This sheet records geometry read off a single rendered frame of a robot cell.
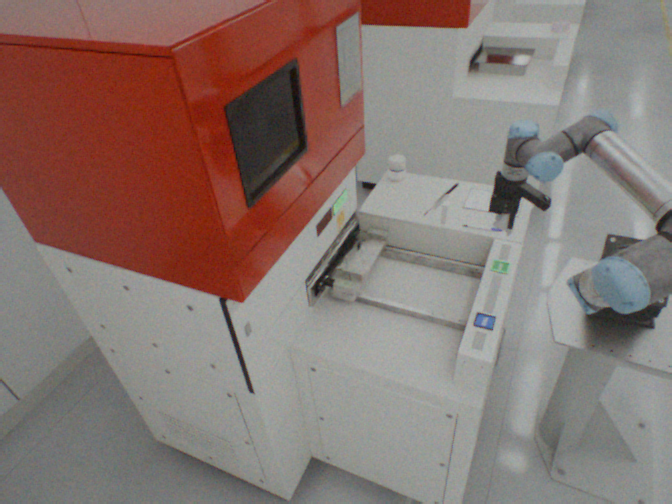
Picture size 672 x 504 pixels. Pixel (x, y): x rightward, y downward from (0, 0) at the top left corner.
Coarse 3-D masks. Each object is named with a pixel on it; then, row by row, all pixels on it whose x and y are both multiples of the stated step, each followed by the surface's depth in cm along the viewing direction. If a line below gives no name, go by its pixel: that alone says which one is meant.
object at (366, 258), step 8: (368, 240) 185; (376, 240) 185; (360, 248) 182; (368, 248) 182; (376, 248) 181; (384, 248) 185; (360, 256) 178; (368, 256) 178; (376, 256) 178; (352, 264) 175; (360, 264) 175; (368, 264) 174; (368, 272) 172; (360, 280) 168; (360, 288) 167; (336, 296) 166; (344, 296) 164; (352, 296) 162
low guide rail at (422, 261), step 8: (384, 256) 186; (392, 256) 184; (400, 256) 182; (408, 256) 181; (416, 256) 180; (424, 264) 180; (432, 264) 178; (440, 264) 176; (448, 264) 176; (456, 264) 175; (456, 272) 176; (464, 272) 174; (472, 272) 172; (480, 272) 171
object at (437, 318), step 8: (360, 296) 166; (368, 296) 166; (368, 304) 166; (376, 304) 165; (384, 304) 163; (392, 304) 162; (400, 304) 162; (400, 312) 162; (408, 312) 160; (416, 312) 159; (424, 312) 158; (432, 312) 158; (432, 320) 158; (440, 320) 156; (448, 320) 155; (456, 320) 154; (456, 328) 155; (464, 328) 154
